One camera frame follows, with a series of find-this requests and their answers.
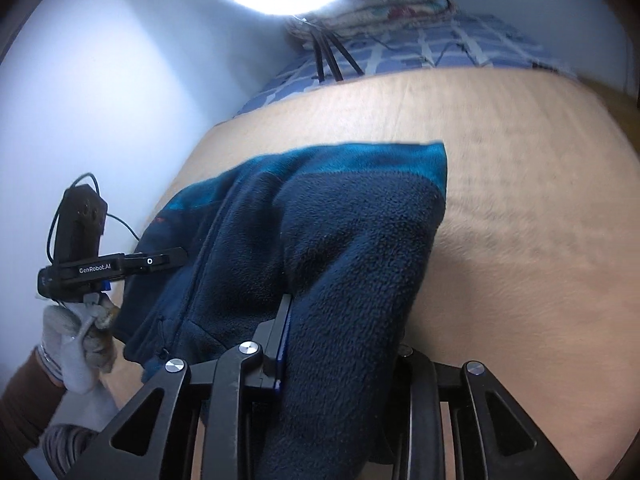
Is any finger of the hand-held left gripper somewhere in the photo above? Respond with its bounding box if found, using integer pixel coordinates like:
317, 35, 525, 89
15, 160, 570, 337
122, 247, 188, 275

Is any beige blanket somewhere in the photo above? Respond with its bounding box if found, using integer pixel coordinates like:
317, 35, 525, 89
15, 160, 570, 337
105, 67, 640, 480

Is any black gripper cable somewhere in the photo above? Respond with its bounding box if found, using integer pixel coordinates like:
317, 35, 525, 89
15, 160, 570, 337
46, 172, 142, 263

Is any teal plaid fleece jacket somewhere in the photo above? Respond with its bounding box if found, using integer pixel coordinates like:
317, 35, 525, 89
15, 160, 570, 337
112, 141, 448, 480

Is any person's left forearm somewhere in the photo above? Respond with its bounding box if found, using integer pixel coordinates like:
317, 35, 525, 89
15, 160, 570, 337
0, 347, 68, 466

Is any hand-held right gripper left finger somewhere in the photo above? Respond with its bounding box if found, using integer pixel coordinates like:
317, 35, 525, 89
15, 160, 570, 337
65, 294, 296, 480

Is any black tripod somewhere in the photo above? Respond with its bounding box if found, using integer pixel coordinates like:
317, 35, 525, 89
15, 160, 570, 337
297, 15, 363, 83

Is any grey ribbed cloth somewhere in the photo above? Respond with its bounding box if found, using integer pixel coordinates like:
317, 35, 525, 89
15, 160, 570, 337
40, 422, 101, 480

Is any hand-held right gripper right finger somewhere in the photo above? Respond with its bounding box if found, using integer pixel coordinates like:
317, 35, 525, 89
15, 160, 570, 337
392, 345, 566, 480

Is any blue patterned bedsheet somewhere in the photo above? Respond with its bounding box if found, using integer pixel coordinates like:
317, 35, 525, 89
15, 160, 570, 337
235, 12, 581, 121

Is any person's left hand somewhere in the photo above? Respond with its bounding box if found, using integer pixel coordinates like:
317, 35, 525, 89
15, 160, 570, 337
40, 292, 121, 396

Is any folded floral quilt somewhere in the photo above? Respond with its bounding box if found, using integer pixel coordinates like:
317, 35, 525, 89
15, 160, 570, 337
287, 0, 458, 41

